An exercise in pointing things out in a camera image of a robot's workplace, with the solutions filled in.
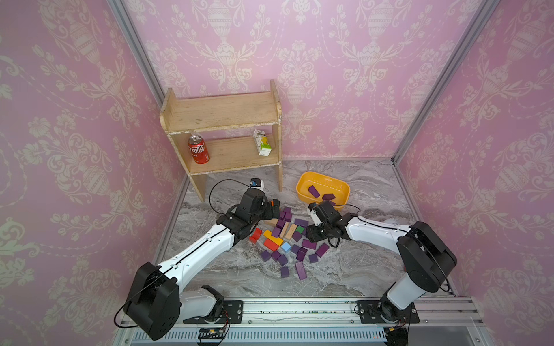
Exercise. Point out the yellow plastic storage bin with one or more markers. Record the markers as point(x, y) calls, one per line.
point(324, 185)

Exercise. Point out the purple long front brick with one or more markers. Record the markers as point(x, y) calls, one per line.
point(301, 271)

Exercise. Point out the red cola can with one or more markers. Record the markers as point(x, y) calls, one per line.
point(198, 149)

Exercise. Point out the light blue wooden brick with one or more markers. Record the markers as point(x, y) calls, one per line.
point(286, 247)

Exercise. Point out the white green juice carton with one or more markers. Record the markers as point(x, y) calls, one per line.
point(262, 143)

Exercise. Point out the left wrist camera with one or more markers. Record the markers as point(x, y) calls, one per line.
point(257, 183)

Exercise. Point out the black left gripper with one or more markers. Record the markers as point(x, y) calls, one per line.
point(276, 213)

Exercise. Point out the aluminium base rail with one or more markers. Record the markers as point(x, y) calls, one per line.
point(327, 321)

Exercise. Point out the purple flat brick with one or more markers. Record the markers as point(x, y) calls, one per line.
point(302, 223)

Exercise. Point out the wooden two-tier shelf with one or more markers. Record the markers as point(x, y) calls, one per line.
point(181, 118)

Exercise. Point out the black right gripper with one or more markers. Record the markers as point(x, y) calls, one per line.
point(312, 234)

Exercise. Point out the natural wood long brick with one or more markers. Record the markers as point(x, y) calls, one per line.
point(290, 231)

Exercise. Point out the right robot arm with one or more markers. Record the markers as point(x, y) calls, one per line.
point(426, 258)

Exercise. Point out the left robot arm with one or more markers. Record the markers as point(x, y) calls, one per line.
point(158, 298)

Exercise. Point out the red flat wooden brick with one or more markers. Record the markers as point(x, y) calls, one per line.
point(269, 244)

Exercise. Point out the yellow wooden brick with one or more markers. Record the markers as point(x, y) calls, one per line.
point(268, 235)

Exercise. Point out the purple slanted right brick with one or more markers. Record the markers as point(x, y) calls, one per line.
point(322, 249)

